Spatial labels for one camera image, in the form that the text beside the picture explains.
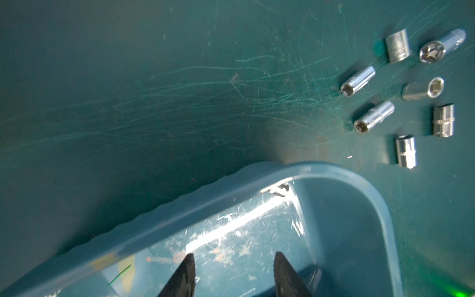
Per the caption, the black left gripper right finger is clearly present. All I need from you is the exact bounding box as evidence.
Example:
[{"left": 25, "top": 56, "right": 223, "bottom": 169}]
[{"left": 273, "top": 251, "right": 312, "bottom": 297}]

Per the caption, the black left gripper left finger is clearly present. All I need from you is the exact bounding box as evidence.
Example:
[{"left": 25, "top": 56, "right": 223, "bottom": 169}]
[{"left": 158, "top": 253, "right": 196, "bottom": 297}]

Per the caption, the teal plastic storage box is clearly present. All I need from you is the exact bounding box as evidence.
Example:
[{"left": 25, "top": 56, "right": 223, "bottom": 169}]
[{"left": 2, "top": 162, "right": 403, "bottom": 297}]

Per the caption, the chrome socket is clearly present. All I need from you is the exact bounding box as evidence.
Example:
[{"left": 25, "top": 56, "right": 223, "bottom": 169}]
[
  {"left": 402, "top": 77, "right": 445, "bottom": 101},
  {"left": 385, "top": 29, "right": 411, "bottom": 64},
  {"left": 340, "top": 66, "right": 376, "bottom": 97},
  {"left": 395, "top": 135, "right": 417, "bottom": 169},
  {"left": 432, "top": 103, "right": 455, "bottom": 138},
  {"left": 353, "top": 101, "right": 395, "bottom": 133},
  {"left": 419, "top": 28, "right": 466, "bottom": 64}
]

